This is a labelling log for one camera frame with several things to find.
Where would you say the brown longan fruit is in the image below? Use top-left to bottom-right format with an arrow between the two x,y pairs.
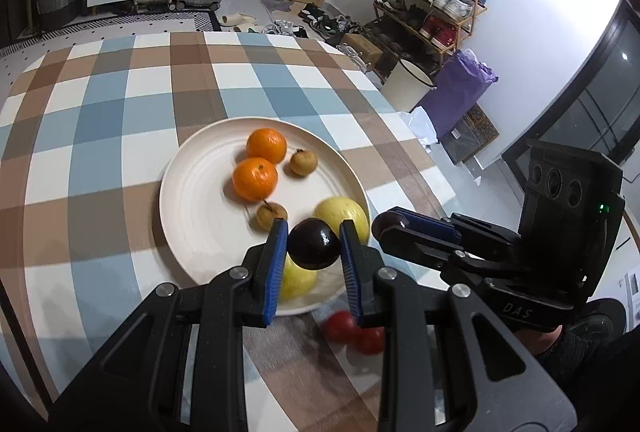
255,201 -> 288,232
288,149 -> 318,178

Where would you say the dark plum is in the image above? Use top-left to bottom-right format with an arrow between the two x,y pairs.
371,210 -> 409,240
288,218 -> 341,270

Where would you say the large green yellow guava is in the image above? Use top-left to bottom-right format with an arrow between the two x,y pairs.
280,254 -> 318,302

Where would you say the red tomato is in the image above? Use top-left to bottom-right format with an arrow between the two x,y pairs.
352,327 -> 385,356
322,311 -> 358,345

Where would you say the orange front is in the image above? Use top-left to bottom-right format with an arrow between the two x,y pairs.
231,157 -> 278,202

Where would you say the orange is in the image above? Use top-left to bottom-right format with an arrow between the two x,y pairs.
231,157 -> 278,202
245,128 -> 288,164

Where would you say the person right hand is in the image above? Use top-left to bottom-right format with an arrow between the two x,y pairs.
515,325 -> 563,356

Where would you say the cream round plate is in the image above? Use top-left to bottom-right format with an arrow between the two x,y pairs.
158,118 -> 368,284

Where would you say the white waste bin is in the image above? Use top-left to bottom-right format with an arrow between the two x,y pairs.
381,58 -> 436,112

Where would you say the purple bag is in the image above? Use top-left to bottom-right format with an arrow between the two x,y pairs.
416,48 -> 499,138

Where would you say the cardboard box on floor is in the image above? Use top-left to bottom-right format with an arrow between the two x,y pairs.
342,33 -> 383,67

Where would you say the wooden shoe rack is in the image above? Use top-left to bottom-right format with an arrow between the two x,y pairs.
368,0 -> 488,76

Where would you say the checkered tablecloth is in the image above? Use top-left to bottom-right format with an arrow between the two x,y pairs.
0,31 -> 461,432

